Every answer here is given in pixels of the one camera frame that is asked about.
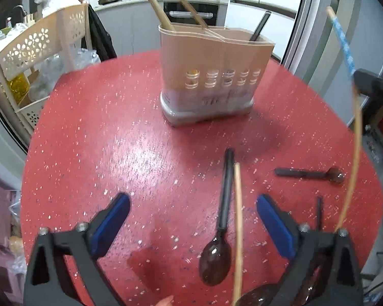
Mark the blue patterned wooden chopstick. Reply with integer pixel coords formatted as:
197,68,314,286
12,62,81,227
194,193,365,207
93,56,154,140
326,5,363,234

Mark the small brown spoon black handle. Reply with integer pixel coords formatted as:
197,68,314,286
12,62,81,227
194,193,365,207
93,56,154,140
274,167,345,184

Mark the plain wooden chopstick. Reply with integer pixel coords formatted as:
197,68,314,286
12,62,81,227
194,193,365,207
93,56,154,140
232,162,243,305

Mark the black utensil handle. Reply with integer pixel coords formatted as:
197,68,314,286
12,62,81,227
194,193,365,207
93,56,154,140
315,196,323,231

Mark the brown spoon grey handle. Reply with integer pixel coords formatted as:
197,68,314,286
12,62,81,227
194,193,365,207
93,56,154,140
235,284,277,306

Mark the left hand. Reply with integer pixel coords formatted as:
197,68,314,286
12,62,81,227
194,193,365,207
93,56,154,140
155,295,174,306

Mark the black utensil in holder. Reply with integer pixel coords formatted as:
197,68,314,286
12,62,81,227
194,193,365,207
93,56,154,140
249,10,272,42

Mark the white refrigerator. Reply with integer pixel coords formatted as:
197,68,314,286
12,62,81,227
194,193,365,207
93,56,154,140
225,0,301,60

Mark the beige utensil holder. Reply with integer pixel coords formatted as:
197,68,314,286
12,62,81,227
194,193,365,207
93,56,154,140
159,23,274,126

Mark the black built-in oven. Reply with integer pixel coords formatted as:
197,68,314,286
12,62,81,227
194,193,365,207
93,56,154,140
163,1,219,27

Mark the wooden chopstick in holder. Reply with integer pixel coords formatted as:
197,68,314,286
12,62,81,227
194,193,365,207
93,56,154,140
149,0,176,31
179,0,208,29

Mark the beige perforated storage rack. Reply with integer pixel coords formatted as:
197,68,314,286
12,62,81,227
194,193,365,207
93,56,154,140
0,4,92,135

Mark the black hanging cloth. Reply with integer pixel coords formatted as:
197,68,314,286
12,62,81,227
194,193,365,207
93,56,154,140
81,4,117,61

